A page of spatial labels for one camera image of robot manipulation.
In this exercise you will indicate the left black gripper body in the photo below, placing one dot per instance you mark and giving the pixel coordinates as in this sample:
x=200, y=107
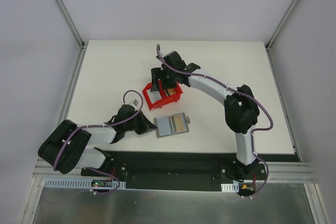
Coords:
x=142, y=123

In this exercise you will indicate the red plastic bin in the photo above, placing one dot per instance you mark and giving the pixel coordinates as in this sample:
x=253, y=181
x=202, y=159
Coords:
x=156, y=100

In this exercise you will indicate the gold credit card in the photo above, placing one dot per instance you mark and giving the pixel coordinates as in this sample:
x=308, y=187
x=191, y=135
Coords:
x=169, y=92
x=179, y=123

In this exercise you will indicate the grey leather card holder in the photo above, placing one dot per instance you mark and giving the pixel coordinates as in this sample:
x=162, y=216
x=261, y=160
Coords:
x=165, y=125

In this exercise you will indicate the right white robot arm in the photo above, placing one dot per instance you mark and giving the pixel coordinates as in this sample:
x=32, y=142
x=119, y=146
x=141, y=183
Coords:
x=240, y=107

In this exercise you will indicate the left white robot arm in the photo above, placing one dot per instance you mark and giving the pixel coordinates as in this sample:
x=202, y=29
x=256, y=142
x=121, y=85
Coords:
x=66, y=147

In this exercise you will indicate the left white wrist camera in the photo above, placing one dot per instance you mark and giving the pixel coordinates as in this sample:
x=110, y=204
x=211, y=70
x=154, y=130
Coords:
x=135, y=102

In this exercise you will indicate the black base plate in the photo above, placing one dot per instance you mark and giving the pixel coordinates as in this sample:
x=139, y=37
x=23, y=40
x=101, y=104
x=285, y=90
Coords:
x=180, y=171

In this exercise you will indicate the left white cable duct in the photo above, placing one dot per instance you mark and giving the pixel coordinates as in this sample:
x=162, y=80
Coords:
x=74, y=183

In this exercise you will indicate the white cable duct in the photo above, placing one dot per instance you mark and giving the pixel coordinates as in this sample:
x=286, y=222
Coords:
x=74, y=183
x=230, y=188

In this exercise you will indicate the right white cable duct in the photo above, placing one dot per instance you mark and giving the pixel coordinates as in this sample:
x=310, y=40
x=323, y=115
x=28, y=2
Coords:
x=230, y=188

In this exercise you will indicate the left aluminium frame post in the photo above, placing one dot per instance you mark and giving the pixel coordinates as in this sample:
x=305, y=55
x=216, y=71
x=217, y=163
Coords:
x=70, y=23

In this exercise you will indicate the aluminium frame post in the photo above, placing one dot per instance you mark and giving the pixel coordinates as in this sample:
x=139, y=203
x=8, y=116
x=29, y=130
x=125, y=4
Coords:
x=282, y=23
x=70, y=23

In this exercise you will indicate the aluminium front rail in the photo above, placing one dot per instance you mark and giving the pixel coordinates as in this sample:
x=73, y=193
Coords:
x=279, y=172

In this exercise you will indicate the right aluminium frame post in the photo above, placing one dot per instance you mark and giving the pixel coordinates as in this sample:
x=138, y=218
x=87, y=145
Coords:
x=282, y=23

